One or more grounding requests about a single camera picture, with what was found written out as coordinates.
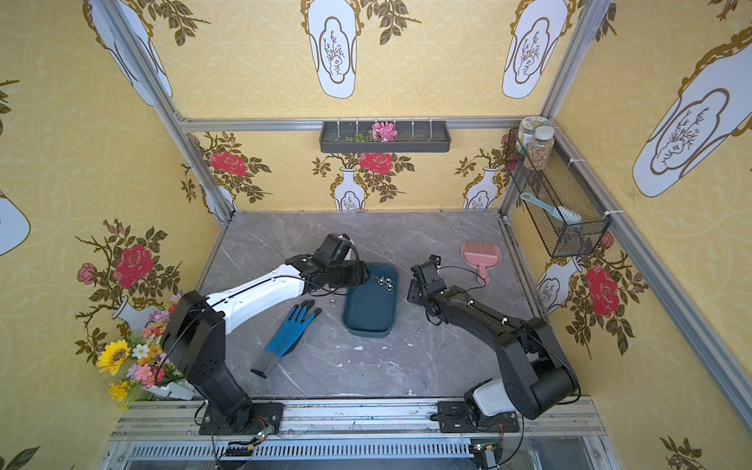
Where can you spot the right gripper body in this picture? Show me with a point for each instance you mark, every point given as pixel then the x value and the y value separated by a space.
pixel 421 287

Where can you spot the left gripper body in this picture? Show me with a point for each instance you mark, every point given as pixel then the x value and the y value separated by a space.
pixel 355 273

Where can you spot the teal plastic storage box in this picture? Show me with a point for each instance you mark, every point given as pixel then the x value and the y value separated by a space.
pixel 370 310

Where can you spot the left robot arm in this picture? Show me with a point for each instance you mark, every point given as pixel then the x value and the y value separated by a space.
pixel 272 311

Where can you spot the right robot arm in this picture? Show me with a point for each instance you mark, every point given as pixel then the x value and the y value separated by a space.
pixel 534 371

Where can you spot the pink plastic comb brush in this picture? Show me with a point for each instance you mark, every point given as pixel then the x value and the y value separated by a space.
pixel 482 256

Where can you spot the blue grey work glove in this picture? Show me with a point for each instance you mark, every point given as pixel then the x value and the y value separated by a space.
pixel 286 337

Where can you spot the light blue brush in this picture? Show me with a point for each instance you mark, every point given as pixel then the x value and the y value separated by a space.
pixel 560 213

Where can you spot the pink flower on shelf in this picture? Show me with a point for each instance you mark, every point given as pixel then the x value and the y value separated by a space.
pixel 383 131

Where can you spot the spice jar white lid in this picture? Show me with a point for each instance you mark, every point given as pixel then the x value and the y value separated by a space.
pixel 539 148

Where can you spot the glass jar behind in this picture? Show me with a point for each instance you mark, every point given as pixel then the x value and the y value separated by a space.
pixel 526 131

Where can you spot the colourful artificial flower bouquet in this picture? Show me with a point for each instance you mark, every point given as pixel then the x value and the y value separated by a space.
pixel 138 361

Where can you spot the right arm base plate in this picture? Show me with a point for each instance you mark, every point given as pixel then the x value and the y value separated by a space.
pixel 457 417

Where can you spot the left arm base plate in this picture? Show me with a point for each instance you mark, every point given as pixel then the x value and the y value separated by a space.
pixel 247 421

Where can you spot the black wire mesh basket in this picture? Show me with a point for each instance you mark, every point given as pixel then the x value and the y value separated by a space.
pixel 559 184

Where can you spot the dark grey wall shelf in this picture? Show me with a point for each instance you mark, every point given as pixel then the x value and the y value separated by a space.
pixel 360 136

